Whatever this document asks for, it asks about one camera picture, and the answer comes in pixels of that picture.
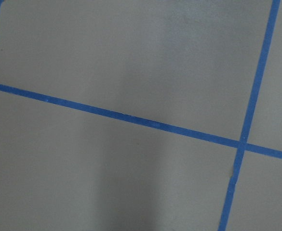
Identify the right side blue tape strip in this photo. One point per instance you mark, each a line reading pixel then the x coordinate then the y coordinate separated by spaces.
pixel 246 127

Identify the long blue tape strip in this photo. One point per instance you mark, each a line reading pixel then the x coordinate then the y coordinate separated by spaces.
pixel 122 117

